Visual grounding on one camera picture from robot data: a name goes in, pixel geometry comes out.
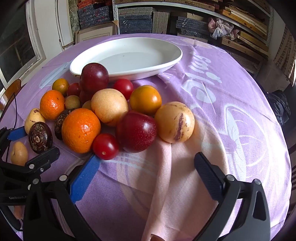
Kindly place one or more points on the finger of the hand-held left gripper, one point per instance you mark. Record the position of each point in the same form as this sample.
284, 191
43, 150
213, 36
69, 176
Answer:
44, 160
17, 134

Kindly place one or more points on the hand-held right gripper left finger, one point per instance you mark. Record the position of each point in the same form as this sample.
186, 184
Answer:
85, 178

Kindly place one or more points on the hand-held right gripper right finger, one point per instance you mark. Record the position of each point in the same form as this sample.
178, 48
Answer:
208, 176

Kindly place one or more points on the red cherry tomato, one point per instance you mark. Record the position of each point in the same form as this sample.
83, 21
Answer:
105, 146

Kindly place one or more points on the orange mandarin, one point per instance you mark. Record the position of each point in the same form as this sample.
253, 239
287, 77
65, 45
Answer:
52, 104
81, 131

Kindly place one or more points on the yellow purple-striped pepino melon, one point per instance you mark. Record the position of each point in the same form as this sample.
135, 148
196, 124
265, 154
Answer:
174, 121

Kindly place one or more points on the small yellow-orange tomato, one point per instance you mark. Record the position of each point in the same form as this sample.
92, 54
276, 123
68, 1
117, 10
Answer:
60, 86

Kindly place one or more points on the shiny red plum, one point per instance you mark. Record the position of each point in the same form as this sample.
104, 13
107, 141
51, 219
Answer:
136, 132

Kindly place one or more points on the red tomato with stem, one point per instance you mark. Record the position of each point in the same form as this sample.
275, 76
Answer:
73, 89

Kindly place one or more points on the small dark red tomato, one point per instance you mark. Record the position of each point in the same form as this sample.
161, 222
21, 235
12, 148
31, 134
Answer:
84, 96

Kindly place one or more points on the round tan pear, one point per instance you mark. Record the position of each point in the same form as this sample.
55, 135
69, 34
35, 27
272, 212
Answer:
108, 106

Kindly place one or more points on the large dark red plum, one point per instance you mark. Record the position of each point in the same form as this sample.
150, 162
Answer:
93, 77

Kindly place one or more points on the large yellow-orange tomato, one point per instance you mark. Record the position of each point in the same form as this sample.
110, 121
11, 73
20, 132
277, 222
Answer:
145, 99

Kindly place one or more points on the white oval plate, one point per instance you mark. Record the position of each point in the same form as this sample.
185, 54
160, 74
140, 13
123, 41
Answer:
134, 58

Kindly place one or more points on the brown wooden chair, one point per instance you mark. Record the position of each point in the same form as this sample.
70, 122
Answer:
12, 87

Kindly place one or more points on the purple printed tablecloth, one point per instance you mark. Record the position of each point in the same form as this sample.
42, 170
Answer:
208, 104

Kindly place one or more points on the white framed window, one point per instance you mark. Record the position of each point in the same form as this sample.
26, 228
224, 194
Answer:
13, 46

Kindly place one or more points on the white board panel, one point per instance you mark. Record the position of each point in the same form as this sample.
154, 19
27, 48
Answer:
63, 23

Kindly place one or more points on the green marbled panel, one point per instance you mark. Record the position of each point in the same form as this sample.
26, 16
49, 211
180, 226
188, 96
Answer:
74, 16

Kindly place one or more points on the stack of blue patterned boxes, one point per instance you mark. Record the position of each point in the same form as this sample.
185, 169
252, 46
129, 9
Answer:
94, 14

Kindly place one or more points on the brick pattern curtain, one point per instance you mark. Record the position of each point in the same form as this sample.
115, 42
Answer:
286, 53

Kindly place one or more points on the pink cloth bundle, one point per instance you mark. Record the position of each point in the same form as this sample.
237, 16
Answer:
219, 27

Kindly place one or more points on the stack of dark grey boxes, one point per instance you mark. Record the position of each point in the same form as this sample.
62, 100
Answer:
192, 25
135, 23

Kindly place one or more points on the stack of yellow wooden boxes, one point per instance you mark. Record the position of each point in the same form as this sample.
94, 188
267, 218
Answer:
247, 20

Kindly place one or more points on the white metal shelf rack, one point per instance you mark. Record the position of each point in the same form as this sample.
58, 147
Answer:
231, 17

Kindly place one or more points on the upright woven tan boxes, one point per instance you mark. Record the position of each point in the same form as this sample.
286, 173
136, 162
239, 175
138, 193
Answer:
160, 22

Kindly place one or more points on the wooden picture frame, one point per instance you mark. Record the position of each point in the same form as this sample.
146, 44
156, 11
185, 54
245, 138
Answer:
94, 34

